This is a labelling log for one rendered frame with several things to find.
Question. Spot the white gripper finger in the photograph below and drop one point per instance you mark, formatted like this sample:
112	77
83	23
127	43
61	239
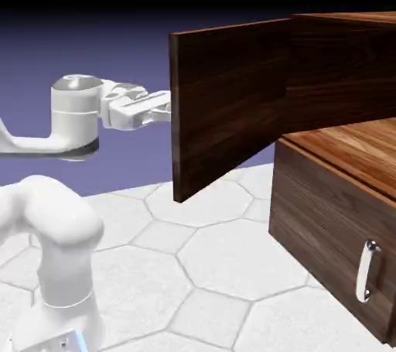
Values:
161	113

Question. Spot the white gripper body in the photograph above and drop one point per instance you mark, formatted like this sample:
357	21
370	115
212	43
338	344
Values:
130	112

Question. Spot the dark wood plain door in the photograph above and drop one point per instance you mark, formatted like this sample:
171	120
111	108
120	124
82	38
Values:
229	104

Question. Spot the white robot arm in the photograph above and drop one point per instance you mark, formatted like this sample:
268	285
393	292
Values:
68	228

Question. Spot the dark wood cabinet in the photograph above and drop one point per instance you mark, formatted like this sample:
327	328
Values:
340	73

